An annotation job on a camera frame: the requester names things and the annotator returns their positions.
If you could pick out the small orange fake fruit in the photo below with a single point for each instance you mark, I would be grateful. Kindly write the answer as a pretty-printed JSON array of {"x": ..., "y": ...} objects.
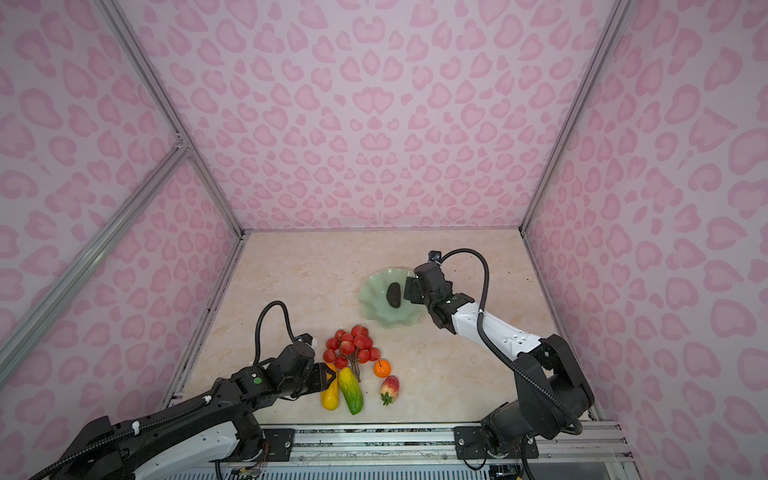
[{"x": 382, "y": 368}]

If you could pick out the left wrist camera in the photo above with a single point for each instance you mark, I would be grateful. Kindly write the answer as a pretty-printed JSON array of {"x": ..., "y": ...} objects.
[{"x": 305, "y": 338}]

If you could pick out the dark avocado fake fruit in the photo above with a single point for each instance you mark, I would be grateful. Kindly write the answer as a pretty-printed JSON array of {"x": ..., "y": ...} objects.
[{"x": 394, "y": 295}]

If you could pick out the green yellow fake mango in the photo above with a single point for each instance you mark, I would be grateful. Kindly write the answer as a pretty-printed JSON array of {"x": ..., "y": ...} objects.
[{"x": 351, "y": 391}]

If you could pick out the aluminium frame diagonal bar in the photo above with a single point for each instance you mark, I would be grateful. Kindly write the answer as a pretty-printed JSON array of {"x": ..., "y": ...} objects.
[{"x": 39, "y": 319}]

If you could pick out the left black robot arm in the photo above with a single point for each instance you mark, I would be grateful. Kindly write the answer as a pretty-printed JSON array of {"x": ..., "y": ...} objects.
[{"x": 217, "y": 426}]

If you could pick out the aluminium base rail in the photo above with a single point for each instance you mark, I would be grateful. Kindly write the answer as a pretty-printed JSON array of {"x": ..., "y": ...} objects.
[{"x": 399, "y": 451}]

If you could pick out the yellow fake fruit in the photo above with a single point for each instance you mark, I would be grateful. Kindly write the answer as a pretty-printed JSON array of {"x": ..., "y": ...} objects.
[{"x": 330, "y": 398}]

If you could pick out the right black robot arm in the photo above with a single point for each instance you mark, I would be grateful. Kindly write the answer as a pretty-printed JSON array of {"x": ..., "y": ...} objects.
[{"x": 552, "y": 391}]

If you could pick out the red cherry tomato bunch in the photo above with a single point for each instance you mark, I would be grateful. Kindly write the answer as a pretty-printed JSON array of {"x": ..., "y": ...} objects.
[{"x": 352, "y": 349}]

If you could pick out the light green wavy fruit bowl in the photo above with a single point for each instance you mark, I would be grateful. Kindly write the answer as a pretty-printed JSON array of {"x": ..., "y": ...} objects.
[{"x": 375, "y": 305}]

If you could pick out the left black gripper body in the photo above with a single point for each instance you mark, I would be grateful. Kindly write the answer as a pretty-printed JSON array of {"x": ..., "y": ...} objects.
[{"x": 293, "y": 387}]

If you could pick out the red yellow fake strawberry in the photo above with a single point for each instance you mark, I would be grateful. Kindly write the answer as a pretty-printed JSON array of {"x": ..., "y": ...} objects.
[{"x": 389, "y": 390}]

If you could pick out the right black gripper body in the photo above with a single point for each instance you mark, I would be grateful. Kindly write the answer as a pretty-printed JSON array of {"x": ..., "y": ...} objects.
[{"x": 428, "y": 299}]

